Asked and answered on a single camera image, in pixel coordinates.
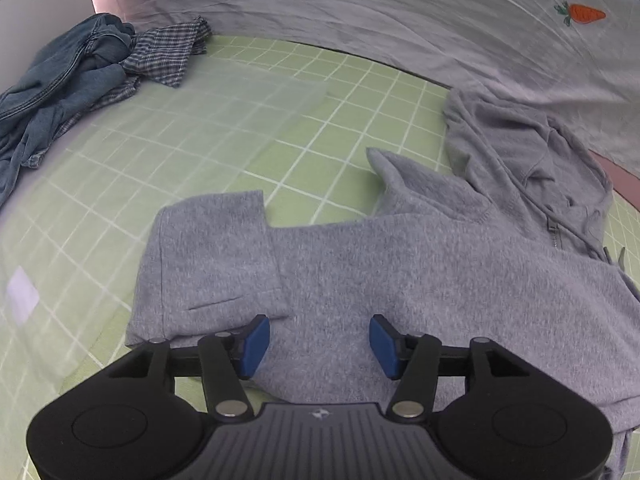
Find grey zip hoodie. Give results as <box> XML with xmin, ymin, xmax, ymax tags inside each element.
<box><xmin>126</xmin><ymin>90</ymin><xmax>639</xmax><ymax>479</ymax></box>

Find large white paper label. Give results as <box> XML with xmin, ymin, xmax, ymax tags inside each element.
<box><xmin>6</xmin><ymin>266</ymin><xmax>40</xmax><ymax>326</ymax></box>

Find green grid cutting mat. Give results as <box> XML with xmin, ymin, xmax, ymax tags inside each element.
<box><xmin>0</xmin><ymin>34</ymin><xmax>640</xmax><ymax>480</ymax></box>

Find checkered plaid shirt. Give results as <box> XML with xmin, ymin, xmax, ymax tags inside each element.
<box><xmin>21</xmin><ymin>18</ymin><xmax>212</xmax><ymax>169</ymax></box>

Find blue denim garment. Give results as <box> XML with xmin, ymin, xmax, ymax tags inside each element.
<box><xmin>1</xmin><ymin>13</ymin><xmax>136</xmax><ymax>202</ymax></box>

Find grey printed backdrop sheet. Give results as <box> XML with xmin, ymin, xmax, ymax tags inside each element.
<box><xmin>93</xmin><ymin>0</ymin><xmax>639</xmax><ymax>172</ymax></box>

